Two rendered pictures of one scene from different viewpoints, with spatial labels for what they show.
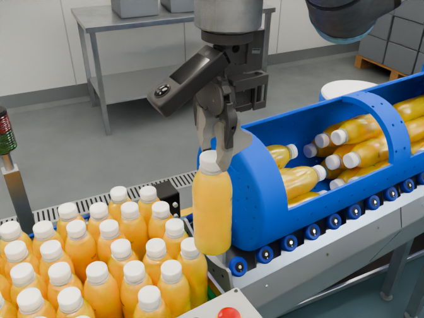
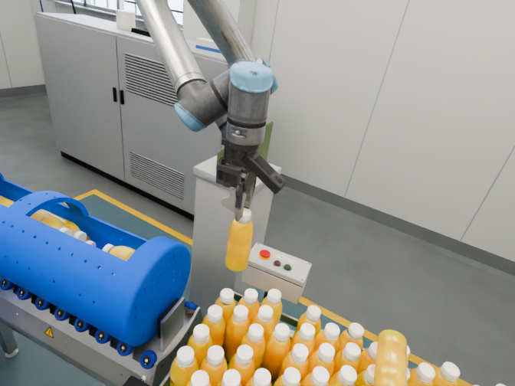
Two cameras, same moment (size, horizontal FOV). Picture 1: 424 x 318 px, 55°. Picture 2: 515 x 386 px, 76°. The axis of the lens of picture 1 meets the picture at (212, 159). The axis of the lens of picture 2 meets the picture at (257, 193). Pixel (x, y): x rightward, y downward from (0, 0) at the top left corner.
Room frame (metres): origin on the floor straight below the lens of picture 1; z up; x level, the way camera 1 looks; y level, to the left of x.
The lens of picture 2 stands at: (1.00, 0.57, 1.80)
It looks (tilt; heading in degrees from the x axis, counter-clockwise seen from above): 30 degrees down; 229
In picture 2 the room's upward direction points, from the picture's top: 10 degrees clockwise
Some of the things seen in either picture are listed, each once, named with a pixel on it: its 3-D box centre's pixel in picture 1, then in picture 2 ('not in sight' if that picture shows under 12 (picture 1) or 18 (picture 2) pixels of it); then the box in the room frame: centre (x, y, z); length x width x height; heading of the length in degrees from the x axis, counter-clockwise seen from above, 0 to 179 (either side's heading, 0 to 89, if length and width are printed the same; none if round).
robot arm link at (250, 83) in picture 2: not in sight; (249, 94); (0.56, -0.03, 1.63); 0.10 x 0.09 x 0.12; 60
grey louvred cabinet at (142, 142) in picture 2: not in sight; (142, 116); (-0.03, -2.49, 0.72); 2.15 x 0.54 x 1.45; 115
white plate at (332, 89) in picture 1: (358, 94); not in sight; (1.47, -0.57, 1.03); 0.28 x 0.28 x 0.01
